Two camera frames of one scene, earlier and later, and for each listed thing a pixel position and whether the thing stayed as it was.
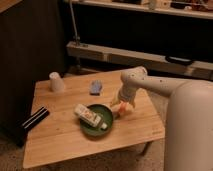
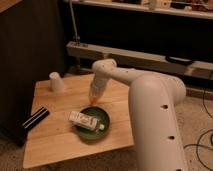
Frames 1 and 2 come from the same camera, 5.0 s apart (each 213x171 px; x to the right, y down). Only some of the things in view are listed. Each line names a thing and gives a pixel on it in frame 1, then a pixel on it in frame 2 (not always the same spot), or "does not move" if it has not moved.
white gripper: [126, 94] to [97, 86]
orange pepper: [124, 108] to [94, 101]
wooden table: [59, 136] does not move
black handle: [179, 60] does not move
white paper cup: [57, 84] does not move
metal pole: [76, 37] does not move
